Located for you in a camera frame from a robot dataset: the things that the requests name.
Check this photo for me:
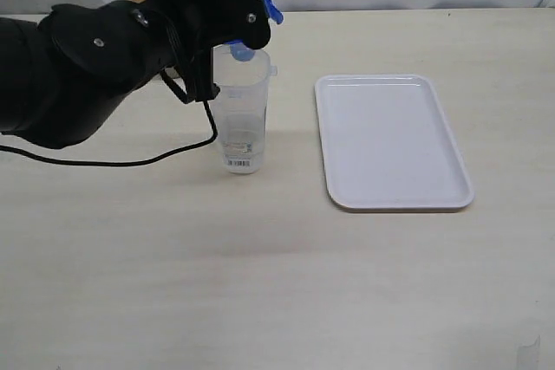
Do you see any blue plastic container lid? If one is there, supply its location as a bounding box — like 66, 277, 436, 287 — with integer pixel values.
226, 0, 284, 62

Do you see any tall clear plastic container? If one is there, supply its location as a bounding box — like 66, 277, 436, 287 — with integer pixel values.
211, 42, 278, 174

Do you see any white rectangular tray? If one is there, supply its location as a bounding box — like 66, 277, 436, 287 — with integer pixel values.
315, 74, 475, 212

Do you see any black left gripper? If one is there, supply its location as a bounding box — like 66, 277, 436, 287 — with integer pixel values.
144, 0, 271, 104

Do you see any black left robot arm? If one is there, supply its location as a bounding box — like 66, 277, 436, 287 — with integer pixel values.
1, 0, 271, 149

